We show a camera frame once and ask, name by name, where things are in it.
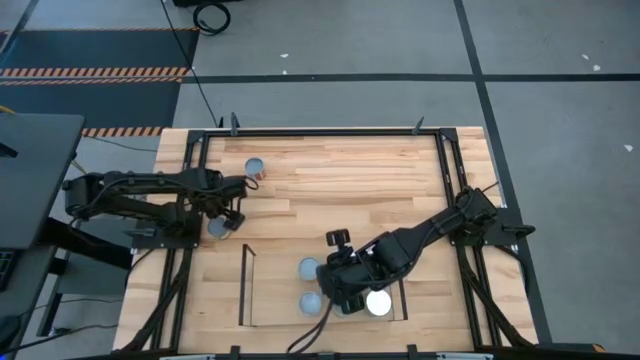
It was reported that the coiled black cable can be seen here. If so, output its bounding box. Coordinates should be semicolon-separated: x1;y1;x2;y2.
192;1;233;37

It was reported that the black hazard striped floor mat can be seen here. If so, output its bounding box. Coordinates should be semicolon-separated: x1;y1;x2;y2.
0;27;201;139

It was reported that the black aluminium table frame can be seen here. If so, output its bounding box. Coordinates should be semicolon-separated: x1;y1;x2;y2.
119;117;539;360

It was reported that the long black floor cable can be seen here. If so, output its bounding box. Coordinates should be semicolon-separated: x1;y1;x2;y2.
159;0;221;127

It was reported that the orange patterned can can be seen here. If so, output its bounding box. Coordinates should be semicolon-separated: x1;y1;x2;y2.
298;291;324;317

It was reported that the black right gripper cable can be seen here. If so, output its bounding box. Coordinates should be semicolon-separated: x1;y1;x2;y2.
285;298;335;354

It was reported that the dark grey desk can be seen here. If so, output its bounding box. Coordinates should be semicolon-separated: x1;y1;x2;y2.
0;112;134;351

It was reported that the blue tomatoes can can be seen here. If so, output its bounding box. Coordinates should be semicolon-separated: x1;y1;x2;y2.
364;289;394;318

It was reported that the black beans can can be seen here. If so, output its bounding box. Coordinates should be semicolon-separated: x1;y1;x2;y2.
298;257;322;282

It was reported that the red and white can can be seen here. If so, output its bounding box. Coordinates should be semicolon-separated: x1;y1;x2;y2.
244;157;267;182

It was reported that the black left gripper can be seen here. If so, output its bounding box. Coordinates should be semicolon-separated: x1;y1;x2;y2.
198;167;250;232

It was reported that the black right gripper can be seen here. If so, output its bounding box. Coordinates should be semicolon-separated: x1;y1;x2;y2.
317;255;375;315

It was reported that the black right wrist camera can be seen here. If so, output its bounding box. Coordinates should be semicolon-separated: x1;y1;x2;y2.
326;228;352;248

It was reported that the green sliced peaches can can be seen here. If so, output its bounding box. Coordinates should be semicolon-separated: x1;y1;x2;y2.
206;216;232;241

